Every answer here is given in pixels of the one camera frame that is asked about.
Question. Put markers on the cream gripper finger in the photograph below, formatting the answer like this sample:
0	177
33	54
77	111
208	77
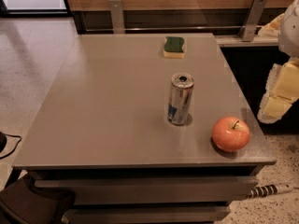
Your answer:
271	28
281	91

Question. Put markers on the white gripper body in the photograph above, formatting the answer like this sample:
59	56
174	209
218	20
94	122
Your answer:
290	32

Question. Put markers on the red apple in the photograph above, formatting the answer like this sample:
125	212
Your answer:
230	134

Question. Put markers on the green yellow sponge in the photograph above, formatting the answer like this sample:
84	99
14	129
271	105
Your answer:
174	47

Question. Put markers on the silver energy drink can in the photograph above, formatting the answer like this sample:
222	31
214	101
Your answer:
180	98

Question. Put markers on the grey drawer cabinet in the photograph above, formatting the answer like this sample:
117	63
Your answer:
105	117

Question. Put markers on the lower grey drawer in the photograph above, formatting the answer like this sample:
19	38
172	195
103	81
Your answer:
149	215

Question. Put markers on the grey drawer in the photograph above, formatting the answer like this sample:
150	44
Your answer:
155	190
149	215

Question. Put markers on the upper grey drawer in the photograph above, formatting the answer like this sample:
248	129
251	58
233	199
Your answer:
155	190

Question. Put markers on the black round device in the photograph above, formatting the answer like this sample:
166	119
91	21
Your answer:
3	141

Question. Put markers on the dark brown bag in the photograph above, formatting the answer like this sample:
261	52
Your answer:
23	203

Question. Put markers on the right metal wall bracket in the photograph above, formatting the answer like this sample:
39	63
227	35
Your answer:
248	30

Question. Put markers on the metal wall bracket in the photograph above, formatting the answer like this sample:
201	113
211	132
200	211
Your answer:
248	30
116	12

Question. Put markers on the metal wall rail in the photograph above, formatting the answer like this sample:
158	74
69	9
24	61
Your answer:
156	30

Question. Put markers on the black white striped handle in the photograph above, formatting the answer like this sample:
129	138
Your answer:
272	189

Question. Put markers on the left metal wall bracket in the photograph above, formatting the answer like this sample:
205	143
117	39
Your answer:
116	12

